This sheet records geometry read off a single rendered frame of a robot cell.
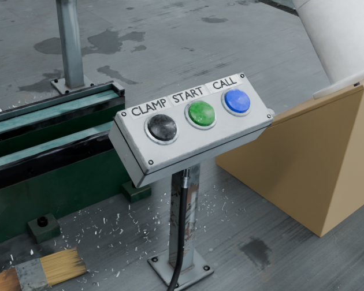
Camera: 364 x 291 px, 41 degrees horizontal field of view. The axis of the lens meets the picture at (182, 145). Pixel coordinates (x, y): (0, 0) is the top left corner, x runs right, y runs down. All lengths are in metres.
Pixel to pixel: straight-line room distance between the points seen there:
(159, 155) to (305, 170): 0.31
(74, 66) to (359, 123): 0.64
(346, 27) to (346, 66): 0.06
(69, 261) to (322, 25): 0.53
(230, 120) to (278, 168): 0.26
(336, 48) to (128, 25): 0.77
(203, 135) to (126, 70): 0.70
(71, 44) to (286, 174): 0.54
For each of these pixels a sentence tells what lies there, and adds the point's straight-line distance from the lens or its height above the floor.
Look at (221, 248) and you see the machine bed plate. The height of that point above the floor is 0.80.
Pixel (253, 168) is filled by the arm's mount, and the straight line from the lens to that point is 0.81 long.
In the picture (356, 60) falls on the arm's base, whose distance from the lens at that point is 0.81.
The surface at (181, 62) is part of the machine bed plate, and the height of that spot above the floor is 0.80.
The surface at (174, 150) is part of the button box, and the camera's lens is 0.48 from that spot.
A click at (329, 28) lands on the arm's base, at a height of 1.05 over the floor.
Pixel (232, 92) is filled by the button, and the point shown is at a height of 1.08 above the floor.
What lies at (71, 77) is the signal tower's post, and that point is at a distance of 1.09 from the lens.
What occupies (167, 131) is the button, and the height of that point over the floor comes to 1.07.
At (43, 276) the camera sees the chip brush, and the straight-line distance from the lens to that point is 0.70.
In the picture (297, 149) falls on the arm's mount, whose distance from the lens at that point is 0.73.
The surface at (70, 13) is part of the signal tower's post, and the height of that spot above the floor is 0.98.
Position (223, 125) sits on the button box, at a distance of 0.52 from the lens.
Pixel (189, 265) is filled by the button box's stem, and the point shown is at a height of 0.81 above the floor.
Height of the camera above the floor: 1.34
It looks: 36 degrees down
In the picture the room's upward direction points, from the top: 3 degrees clockwise
